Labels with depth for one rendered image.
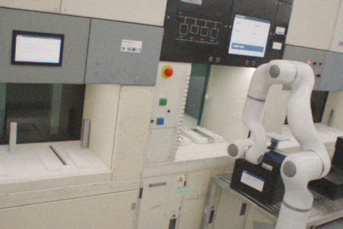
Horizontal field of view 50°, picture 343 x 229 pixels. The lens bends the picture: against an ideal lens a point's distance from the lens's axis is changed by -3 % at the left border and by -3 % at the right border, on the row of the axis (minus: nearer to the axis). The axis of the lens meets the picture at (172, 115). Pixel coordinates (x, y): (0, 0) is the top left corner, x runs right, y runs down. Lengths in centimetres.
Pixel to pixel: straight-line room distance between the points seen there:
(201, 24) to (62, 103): 86
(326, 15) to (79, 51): 169
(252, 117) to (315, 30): 104
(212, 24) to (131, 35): 46
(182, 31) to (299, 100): 65
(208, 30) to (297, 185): 89
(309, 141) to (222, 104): 108
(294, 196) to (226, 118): 108
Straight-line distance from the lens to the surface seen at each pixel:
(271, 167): 201
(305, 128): 157
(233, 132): 249
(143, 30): 171
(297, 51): 247
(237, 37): 208
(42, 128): 214
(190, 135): 241
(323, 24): 268
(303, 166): 150
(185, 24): 184
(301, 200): 160
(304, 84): 163
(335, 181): 233
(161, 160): 199
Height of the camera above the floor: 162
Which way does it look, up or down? 15 degrees down
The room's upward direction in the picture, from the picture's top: 9 degrees clockwise
